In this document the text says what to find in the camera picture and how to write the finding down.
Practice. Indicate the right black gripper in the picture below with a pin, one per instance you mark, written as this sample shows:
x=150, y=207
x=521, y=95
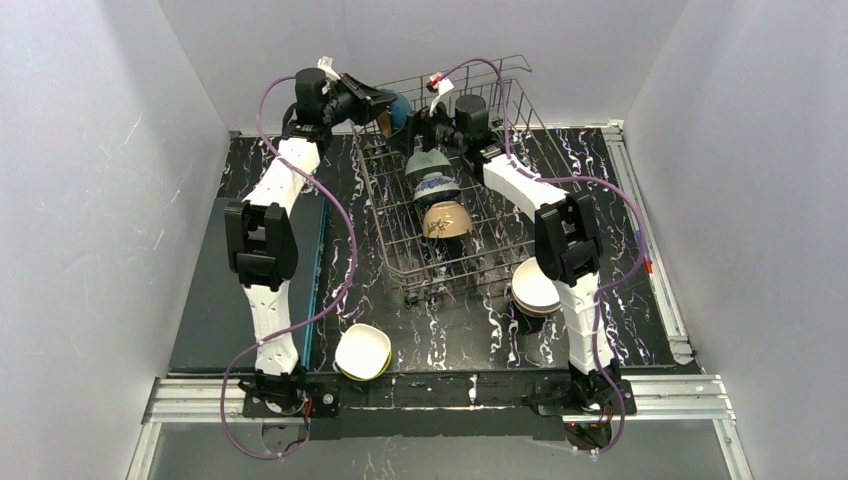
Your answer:
x=429, y=136

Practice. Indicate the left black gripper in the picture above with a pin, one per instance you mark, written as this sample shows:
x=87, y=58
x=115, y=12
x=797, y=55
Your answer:
x=357, y=93

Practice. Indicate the tan interior dark bowl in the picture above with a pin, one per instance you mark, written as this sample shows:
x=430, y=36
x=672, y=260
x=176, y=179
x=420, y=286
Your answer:
x=399, y=112

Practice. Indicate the green celadon bowl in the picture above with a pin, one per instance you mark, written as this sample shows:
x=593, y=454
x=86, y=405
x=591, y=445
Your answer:
x=421, y=163

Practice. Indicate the blue floral bowl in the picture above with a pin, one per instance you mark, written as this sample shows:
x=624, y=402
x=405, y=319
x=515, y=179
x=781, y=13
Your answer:
x=436, y=188

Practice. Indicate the cream white round bowl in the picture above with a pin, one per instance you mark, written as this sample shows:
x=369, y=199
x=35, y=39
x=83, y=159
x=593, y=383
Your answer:
x=447, y=219

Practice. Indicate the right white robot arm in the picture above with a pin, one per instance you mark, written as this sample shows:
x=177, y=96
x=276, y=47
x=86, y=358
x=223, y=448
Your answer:
x=567, y=243

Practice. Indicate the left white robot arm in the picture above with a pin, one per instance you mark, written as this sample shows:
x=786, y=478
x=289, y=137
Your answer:
x=261, y=244

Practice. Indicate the orange striped bowl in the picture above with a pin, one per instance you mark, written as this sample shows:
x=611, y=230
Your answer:
x=532, y=291

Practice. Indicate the white square bowl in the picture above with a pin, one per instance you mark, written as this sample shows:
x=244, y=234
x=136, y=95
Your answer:
x=363, y=349

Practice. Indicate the yellow rimmed bowl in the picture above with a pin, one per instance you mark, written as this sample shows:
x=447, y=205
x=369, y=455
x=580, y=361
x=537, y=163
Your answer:
x=371, y=377

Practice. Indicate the grey mat blue edge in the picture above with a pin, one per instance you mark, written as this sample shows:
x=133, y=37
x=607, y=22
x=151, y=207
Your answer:
x=216, y=323

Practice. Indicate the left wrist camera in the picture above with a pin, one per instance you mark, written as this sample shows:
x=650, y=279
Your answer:
x=325, y=63

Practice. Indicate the grey wire dish rack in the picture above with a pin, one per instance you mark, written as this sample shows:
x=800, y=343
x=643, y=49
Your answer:
x=421, y=268

